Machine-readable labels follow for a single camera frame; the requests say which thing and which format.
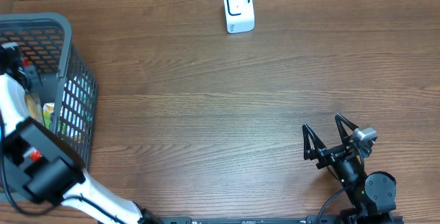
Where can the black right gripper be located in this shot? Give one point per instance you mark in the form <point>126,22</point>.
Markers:
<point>331,154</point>

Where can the green tea packet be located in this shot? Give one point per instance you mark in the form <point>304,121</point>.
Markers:
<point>48,110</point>

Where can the spaghetti pack with red ends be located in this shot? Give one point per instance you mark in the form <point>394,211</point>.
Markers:
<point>33,109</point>

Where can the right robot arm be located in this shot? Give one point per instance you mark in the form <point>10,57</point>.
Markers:
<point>372,196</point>

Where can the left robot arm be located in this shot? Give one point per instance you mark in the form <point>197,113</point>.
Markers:
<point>40,166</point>

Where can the white barcode scanner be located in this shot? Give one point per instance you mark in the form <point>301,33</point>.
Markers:
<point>239,16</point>

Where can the grey plastic basket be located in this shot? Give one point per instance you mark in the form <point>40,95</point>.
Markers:
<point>46,41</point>

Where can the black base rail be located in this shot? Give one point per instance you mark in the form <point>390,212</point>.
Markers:
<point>251,220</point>

